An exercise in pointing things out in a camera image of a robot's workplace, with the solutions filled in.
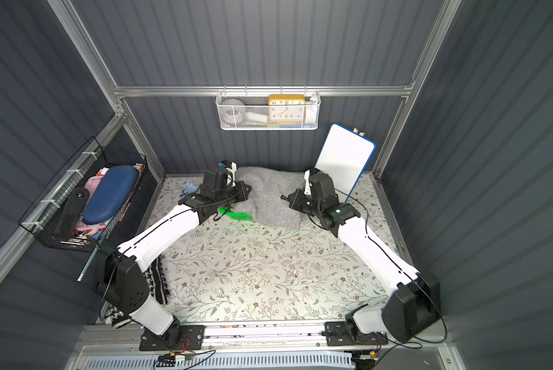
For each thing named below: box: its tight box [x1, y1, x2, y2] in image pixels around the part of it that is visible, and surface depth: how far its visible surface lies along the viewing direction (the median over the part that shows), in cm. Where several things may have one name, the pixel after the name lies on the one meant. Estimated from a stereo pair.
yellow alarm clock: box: [268, 94, 307, 126], surface depth 91 cm
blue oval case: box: [81, 164, 140, 226], surface depth 68 cm
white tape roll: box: [221, 97, 246, 127], surface depth 89 cm
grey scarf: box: [231, 166, 305, 229], surface depth 82 cm
